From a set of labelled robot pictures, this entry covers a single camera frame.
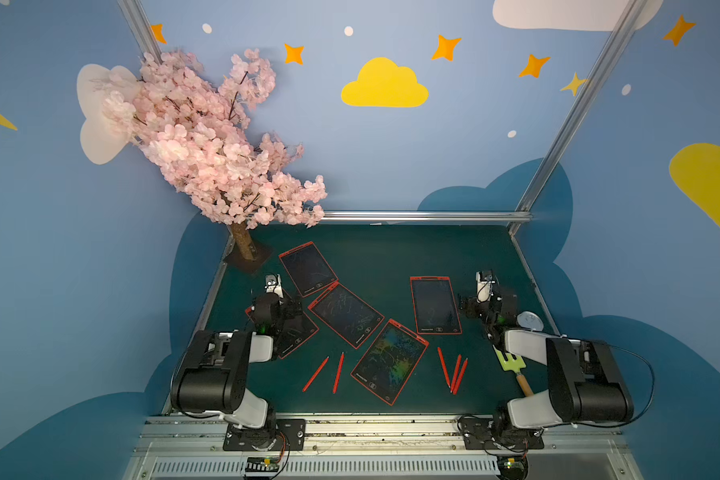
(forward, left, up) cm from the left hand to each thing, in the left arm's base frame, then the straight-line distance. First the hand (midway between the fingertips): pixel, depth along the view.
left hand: (282, 290), depth 94 cm
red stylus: (-24, -13, -6) cm, 28 cm away
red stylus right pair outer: (-24, -55, -6) cm, 60 cm away
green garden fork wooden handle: (-20, -71, -6) cm, 74 cm away
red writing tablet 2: (-5, -21, -6) cm, 22 cm away
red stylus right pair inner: (-23, -53, -6) cm, 58 cm away
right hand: (+2, -64, 0) cm, 64 cm away
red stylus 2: (-24, -20, -6) cm, 31 cm away
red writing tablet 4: (-12, -4, -6) cm, 14 cm away
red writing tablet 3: (-1, -50, -6) cm, 51 cm away
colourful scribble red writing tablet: (-20, -34, -6) cm, 40 cm away
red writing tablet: (+16, -5, -9) cm, 18 cm away
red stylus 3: (-21, -51, -7) cm, 55 cm away
